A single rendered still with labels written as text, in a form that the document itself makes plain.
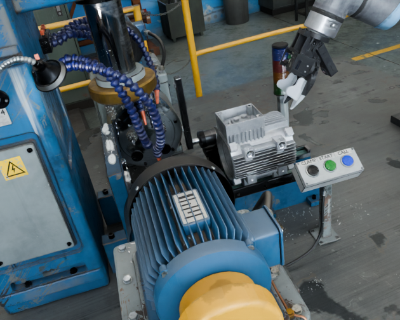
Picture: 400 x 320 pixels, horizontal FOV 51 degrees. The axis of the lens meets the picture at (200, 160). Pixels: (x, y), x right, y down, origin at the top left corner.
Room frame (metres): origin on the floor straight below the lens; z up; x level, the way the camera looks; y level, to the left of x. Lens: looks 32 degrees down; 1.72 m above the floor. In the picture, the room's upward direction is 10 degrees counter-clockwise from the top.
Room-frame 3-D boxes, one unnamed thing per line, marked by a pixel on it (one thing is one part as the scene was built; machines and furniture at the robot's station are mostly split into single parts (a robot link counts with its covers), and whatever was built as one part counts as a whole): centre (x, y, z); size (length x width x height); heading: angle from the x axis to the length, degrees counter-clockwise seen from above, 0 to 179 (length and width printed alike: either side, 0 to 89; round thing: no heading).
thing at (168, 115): (1.41, 0.19, 1.04); 0.41 x 0.25 x 0.25; 10
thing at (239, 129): (1.13, -0.14, 1.11); 0.12 x 0.11 x 0.07; 101
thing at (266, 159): (1.14, -0.18, 1.02); 0.20 x 0.19 x 0.19; 101
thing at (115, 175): (1.06, 0.28, 0.97); 0.30 x 0.11 x 0.34; 10
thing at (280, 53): (1.47, -0.35, 1.19); 0.06 x 0.06 x 0.04
